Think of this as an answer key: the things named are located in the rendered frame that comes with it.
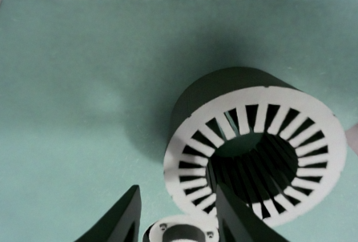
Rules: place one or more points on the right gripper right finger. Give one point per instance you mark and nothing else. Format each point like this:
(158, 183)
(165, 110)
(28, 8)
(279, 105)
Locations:
(238, 223)

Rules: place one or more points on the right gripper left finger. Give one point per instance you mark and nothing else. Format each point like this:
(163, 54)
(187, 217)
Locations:
(120, 223)

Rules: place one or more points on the white slotted stator core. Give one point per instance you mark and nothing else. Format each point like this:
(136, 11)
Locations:
(303, 145)

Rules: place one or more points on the pale teal flat slab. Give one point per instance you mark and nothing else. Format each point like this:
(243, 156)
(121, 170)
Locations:
(87, 88)

